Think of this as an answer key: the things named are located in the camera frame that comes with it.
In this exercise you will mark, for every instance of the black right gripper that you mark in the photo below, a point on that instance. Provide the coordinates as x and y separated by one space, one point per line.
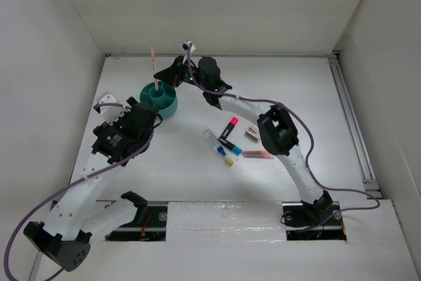
173 74

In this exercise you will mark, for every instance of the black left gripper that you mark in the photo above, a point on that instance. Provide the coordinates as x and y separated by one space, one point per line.
115 124

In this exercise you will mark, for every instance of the thin pink pen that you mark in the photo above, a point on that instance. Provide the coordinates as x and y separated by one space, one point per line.
153 58

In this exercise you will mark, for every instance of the pink highlighter clear cap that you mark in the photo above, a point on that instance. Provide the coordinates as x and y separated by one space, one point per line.
257 155

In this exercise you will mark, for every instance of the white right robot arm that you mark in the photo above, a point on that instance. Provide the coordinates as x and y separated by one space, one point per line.
278 133

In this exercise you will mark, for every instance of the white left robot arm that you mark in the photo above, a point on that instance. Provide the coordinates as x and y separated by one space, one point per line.
69 230

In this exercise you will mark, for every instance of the teal round desk organizer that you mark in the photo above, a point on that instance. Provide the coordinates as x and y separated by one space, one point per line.
164 99

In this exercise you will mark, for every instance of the clear glue bottle blue cap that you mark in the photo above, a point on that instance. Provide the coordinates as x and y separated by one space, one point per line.
213 142

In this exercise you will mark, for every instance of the black marker pink cap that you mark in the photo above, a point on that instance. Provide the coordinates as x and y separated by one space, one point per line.
228 129

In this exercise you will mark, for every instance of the black marker blue cap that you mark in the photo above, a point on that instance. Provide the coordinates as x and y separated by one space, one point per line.
230 146

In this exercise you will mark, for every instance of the small yellow eraser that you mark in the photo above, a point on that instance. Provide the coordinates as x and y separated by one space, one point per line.
228 161

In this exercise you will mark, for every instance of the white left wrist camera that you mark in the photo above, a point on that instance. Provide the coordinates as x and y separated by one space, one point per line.
109 107

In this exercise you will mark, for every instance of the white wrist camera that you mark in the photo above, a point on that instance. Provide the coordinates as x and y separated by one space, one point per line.
109 107
188 47

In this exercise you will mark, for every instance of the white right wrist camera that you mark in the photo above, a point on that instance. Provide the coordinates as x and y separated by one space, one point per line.
188 47

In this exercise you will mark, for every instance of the aluminium side rail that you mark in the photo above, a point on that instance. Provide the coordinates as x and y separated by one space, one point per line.
369 180

